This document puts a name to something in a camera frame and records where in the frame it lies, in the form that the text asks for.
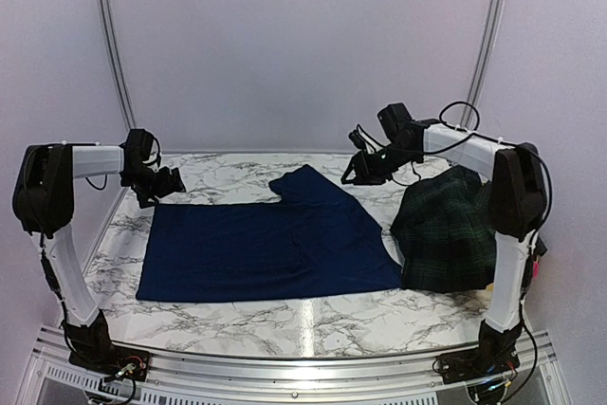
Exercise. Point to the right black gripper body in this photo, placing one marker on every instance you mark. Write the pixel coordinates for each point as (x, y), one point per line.
(380, 170)

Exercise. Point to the navy blue t-shirt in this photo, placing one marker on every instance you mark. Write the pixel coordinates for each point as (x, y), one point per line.
(316, 241)

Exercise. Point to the right aluminium frame post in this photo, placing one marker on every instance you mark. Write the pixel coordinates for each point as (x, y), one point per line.
(490, 32)

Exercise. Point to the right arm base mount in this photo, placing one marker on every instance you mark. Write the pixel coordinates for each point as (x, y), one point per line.
(471, 364)

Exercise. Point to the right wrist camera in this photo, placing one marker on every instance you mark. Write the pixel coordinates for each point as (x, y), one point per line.
(393, 119)

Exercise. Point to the left aluminium frame post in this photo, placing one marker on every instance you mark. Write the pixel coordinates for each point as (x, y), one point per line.
(112, 47)

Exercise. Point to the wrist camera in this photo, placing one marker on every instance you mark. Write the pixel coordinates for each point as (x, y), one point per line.
(393, 119)
(141, 146)

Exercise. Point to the dark green plaid garment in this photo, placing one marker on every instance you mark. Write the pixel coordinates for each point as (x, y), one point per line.
(443, 233)

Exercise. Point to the front aluminium rail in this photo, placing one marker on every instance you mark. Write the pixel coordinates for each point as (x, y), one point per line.
(189, 378)

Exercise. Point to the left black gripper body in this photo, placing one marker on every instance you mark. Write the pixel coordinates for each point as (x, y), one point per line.
(147, 184)

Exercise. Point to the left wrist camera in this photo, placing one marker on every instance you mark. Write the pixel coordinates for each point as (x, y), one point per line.
(141, 146)

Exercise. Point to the aluminium frame post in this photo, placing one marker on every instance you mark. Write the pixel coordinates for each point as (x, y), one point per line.
(490, 32)
(112, 47)

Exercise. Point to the pink garment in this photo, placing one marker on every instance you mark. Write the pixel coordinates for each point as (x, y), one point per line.
(535, 268)

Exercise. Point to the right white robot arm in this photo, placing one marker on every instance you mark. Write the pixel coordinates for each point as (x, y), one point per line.
(518, 203)

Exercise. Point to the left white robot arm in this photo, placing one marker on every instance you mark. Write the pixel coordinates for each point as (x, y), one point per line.
(44, 203)

